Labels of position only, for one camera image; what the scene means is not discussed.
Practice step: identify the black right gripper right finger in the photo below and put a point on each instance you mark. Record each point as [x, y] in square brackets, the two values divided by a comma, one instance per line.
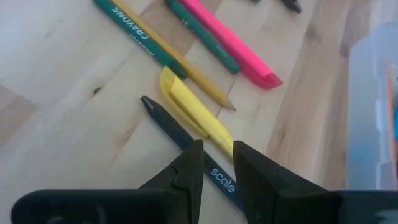
[295, 205]

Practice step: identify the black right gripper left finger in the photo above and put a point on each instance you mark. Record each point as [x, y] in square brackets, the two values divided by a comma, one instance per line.
[155, 205]

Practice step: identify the black coloured pencil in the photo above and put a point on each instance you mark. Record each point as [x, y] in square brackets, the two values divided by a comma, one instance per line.
[168, 123]

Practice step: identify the yellow highlighter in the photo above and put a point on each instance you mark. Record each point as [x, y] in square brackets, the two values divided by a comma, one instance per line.
[192, 109]

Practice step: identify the blue pen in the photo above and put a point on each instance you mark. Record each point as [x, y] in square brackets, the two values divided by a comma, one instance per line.
[396, 121]

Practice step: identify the yellow pencil with pink eraser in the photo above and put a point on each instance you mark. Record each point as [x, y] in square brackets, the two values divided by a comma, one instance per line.
[199, 76]

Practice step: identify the pink highlighter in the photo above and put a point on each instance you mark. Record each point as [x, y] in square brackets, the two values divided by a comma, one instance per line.
[236, 46]

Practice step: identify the green crayon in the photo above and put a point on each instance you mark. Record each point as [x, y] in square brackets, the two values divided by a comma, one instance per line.
[202, 34]
[140, 35]

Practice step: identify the clear plastic supply box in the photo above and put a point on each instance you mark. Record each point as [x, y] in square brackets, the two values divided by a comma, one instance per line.
[363, 93]

